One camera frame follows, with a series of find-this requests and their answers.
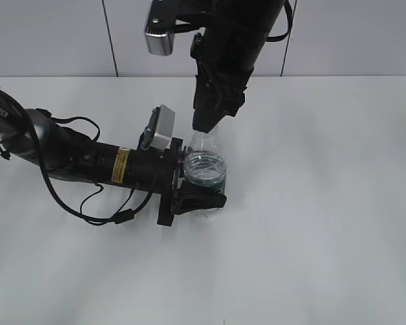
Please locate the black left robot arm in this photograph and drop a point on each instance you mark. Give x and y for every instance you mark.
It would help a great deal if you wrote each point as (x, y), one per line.
(63, 153)

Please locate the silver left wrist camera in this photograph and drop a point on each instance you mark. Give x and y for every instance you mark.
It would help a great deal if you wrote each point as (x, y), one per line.
(158, 133)

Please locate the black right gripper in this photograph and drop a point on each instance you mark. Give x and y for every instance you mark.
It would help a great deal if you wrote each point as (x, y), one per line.
(225, 54)

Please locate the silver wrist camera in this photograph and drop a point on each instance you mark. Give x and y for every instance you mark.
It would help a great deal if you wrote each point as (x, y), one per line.
(159, 27)
(158, 133)

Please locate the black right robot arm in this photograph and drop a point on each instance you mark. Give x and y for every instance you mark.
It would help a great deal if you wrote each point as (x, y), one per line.
(229, 37)

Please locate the clear Cestbon water bottle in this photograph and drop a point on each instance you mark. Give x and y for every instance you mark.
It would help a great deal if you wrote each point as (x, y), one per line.
(206, 165)

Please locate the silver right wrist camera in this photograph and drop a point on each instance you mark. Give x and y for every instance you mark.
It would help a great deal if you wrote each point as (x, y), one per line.
(159, 27)

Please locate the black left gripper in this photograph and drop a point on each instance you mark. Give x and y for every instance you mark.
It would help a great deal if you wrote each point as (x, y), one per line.
(157, 172)

